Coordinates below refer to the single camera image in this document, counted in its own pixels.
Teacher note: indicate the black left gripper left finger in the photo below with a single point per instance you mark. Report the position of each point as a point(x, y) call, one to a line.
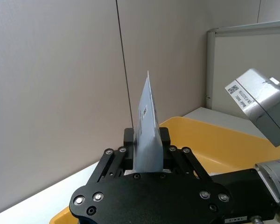
point(128, 149)

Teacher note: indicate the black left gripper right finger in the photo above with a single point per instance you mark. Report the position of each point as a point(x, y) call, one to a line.
point(166, 149)

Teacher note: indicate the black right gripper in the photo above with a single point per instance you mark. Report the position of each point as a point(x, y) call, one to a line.
point(247, 193)

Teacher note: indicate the pale blue pouch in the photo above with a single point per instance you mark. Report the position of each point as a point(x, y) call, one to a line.
point(147, 140)

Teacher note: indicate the yellow plastic bin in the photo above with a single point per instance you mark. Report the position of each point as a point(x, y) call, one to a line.
point(214, 144)

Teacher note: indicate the grey partition panel, pale frame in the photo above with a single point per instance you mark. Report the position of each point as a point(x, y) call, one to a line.
point(226, 58)

